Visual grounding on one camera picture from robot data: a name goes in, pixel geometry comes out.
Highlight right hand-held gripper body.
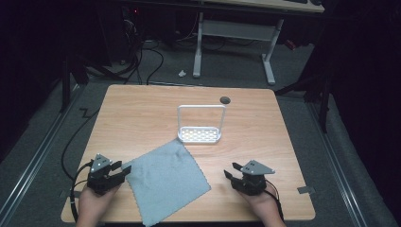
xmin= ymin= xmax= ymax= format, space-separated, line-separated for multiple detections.
xmin=229 ymin=159 xmax=276 ymax=197

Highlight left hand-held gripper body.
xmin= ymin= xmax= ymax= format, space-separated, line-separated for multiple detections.
xmin=86 ymin=153 xmax=125 ymax=196

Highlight grey cloth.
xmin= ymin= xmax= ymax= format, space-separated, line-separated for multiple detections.
xmin=121 ymin=138 xmax=212 ymax=227

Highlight white rack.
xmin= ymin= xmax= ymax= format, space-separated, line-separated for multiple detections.
xmin=177 ymin=104 xmax=227 ymax=145

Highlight person's left hand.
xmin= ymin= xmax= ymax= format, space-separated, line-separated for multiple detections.
xmin=76 ymin=183 xmax=122 ymax=227

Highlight person's right hand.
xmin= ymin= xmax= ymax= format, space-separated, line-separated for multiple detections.
xmin=239 ymin=186 xmax=288 ymax=227

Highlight black metal stand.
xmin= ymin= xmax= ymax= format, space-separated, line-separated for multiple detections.
xmin=274 ymin=0 xmax=335 ymax=133
xmin=60 ymin=55 xmax=127 ymax=113

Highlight white desk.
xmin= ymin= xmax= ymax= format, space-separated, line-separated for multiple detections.
xmin=192 ymin=0 xmax=325 ymax=86

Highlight black computer tower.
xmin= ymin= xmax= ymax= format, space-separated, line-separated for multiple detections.
xmin=121 ymin=5 xmax=149 ymax=42

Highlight metal floor rail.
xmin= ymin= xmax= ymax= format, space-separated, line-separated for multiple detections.
xmin=307 ymin=103 xmax=368 ymax=227
xmin=0 ymin=84 xmax=83 ymax=221

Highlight black cable bundle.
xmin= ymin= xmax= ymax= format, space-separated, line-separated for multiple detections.
xmin=121 ymin=18 xmax=165 ymax=85

